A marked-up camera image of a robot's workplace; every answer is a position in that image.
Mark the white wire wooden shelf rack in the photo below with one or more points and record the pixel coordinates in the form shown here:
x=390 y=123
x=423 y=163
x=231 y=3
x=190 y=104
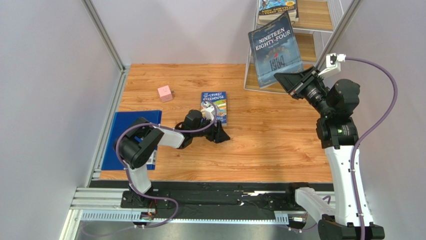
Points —
x=314 y=23

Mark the pink cube power adapter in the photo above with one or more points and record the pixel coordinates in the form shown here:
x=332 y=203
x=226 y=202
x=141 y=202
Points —
x=165 y=93

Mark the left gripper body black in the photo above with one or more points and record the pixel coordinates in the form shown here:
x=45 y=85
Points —
x=208 y=132

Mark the nineteen eighty-four book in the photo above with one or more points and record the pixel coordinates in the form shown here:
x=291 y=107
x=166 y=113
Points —
x=275 y=49

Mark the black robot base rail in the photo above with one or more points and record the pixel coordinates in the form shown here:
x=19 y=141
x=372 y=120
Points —
x=223 y=201

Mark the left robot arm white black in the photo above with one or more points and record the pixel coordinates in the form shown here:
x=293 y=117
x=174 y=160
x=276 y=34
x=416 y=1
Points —
x=136 y=144

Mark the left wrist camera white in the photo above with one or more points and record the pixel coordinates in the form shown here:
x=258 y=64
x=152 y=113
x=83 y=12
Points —
x=208 y=110

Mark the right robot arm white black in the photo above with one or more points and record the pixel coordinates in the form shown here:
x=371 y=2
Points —
x=350 y=217

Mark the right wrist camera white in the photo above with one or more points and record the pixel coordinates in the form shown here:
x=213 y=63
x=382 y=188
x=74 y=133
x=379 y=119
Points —
x=333 y=64

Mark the black 169-storey treehouse book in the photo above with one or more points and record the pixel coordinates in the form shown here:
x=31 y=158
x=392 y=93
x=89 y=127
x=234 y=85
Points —
x=277 y=7

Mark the blue 91-storey treehouse book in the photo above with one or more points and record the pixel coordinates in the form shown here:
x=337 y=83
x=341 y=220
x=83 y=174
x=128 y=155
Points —
x=219 y=99

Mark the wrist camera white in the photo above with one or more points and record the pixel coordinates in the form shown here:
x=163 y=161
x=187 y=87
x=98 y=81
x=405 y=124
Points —
x=333 y=64
x=208 y=110

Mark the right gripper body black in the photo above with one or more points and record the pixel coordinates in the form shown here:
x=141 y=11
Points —
x=298 y=87

